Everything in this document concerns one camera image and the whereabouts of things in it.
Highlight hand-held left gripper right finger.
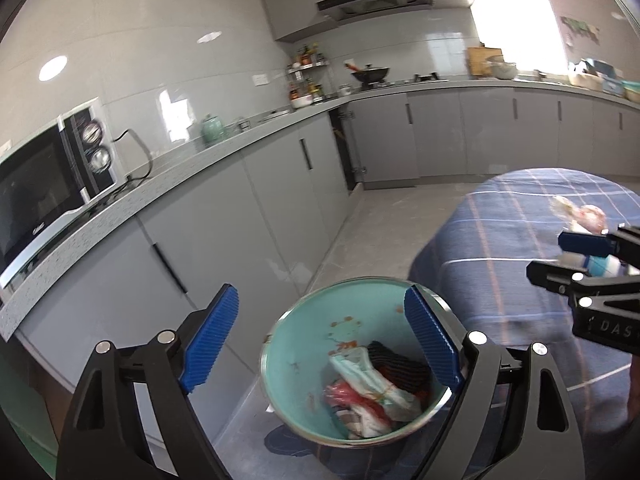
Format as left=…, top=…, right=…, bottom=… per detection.
left=403, top=283, right=586, bottom=480

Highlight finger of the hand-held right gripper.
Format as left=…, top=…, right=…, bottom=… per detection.
left=526, top=260, right=640, bottom=311
left=558, top=224, right=640, bottom=261

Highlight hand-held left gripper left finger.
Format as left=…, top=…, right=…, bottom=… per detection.
left=55, top=283, right=240, bottom=480

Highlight white teal wrapper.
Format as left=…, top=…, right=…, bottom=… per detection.
left=562, top=251, right=622, bottom=277

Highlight pink white wrapper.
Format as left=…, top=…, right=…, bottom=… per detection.
left=550, top=195, right=608, bottom=233

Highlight black mesh bag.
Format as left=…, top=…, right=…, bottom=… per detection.
left=367, top=341, right=433, bottom=396

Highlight bundle of trash bags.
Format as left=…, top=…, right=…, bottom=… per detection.
left=329, top=350, right=421, bottom=438

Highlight teal round trash bin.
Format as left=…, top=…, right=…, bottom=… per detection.
left=259, top=276, right=466, bottom=448

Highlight blue plaid tablecloth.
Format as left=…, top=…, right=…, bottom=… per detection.
left=407, top=167, right=640, bottom=441

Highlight dish rack with dishes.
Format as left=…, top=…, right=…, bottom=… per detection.
left=567, top=59, right=626, bottom=93

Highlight grey kitchen base cabinets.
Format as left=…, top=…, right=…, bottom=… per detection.
left=0, top=77, right=640, bottom=411

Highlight grey cooking pot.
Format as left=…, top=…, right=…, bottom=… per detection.
left=487, top=57, right=518, bottom=81

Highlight teal ceramic jar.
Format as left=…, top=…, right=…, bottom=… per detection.
left=201, top=114, right=226, bottom=143

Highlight wooden cutting board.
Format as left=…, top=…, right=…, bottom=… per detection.
left=466, top=46, right=503, bottom=78

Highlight black white microwave oven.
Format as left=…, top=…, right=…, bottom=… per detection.
left=0, top=99, right=130, bottom=291

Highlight bright window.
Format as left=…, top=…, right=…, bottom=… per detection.
left=465, top=0, right=571, bottom=76

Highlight black wok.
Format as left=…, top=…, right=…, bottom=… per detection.
left=343, top=60, right=391, bottom=86

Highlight metal spice rack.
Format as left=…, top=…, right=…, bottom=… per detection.
left=286, top=42, right=332, bottom=108

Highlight black range hood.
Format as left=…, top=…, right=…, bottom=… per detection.
left=316, top=0, right=435, bottom=22

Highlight black power cable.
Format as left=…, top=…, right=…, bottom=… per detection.
left=112, top=129, right=155, bottom=181

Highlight green wall decoration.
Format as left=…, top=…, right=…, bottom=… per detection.
left=560, top=15, right=601, bottom=41

